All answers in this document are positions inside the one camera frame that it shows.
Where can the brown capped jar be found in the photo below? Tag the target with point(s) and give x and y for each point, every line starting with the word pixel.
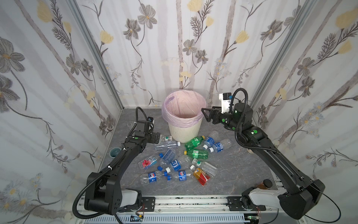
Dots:
pixel 265 184

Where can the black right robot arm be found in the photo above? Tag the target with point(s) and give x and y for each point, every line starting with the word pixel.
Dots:
pixel 300 193

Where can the clear bottle green label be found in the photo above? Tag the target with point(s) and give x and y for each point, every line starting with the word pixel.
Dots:
pixel 208 168

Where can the tall clear blue print bottle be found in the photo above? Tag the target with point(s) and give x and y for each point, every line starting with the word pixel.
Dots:
pixel 167 157

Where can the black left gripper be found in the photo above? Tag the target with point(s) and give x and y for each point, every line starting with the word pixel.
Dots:
pixel 155 137

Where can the aluminium rail frame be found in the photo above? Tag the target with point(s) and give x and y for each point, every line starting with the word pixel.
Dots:
pixel 213 204

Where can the pink bin liner bag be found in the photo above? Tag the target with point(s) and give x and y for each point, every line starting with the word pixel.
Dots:
pixel 182 108

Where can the white cable duct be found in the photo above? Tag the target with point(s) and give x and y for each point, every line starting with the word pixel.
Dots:
pixel 184 219

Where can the Pepsi bottle right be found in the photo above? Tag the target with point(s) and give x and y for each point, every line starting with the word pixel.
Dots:
pixel 181 176

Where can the Pepsi bottle left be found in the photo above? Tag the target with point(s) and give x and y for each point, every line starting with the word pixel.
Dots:
pixel 151 177

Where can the clear bottle blue label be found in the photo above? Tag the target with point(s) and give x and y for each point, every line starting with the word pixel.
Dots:
pixel 210 140
pixel 220 146

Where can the blue label bottle white cap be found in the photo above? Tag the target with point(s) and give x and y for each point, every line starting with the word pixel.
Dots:
pixel 182 163

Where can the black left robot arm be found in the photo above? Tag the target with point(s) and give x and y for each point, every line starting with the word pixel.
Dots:
pixel 102 193

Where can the cream waste bin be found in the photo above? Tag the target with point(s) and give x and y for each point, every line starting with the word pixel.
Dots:
pixel 184 135

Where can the green bottle middle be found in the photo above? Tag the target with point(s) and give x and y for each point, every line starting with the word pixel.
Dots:
pixel 197 154

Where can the red yellow drink bottle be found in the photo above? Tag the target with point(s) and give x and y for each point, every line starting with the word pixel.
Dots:
pixel 200 175

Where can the green bottle upper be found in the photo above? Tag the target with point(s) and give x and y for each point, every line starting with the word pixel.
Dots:
pixel 195 142

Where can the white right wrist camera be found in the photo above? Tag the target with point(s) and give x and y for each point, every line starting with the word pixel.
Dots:
pixel 225 99

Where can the pepsi bottle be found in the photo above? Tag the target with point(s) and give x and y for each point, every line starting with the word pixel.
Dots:
pixel 181 176
pixel 151 177

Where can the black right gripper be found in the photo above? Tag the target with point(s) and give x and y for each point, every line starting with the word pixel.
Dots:
pixel 214 115

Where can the teal cup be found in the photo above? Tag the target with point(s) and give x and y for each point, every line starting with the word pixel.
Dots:
pixel 114 152

